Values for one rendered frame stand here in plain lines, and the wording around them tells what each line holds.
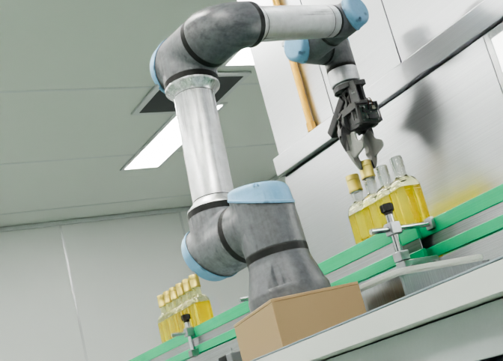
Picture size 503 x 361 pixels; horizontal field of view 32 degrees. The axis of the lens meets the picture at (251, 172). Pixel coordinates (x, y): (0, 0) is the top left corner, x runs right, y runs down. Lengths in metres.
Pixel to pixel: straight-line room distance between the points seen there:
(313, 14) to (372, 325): 0.94
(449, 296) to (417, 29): 1.27
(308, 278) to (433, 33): 0.86
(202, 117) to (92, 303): 6.25
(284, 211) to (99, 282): 6.50
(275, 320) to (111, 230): 6.77
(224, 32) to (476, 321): 0.91
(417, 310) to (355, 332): 0.15
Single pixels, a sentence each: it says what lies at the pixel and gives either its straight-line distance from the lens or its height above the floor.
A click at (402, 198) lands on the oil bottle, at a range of 2.04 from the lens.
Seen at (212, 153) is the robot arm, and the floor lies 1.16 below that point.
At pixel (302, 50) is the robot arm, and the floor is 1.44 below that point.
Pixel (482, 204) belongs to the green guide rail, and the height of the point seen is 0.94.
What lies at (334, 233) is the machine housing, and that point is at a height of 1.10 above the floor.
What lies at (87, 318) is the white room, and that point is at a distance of 7.93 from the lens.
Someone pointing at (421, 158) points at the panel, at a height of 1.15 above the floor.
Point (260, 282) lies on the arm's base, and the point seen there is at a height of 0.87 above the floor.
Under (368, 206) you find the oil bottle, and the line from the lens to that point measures 2.14.
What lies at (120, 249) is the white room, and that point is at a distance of 8.19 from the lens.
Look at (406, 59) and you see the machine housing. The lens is 2.24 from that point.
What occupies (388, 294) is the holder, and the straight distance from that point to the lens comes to 1.63.
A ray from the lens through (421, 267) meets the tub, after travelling 1.63.
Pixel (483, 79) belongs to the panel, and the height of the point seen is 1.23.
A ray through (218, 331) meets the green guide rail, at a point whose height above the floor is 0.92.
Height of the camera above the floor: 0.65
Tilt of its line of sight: 15 degrees up
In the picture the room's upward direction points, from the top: 15 degrees counter-clockwise
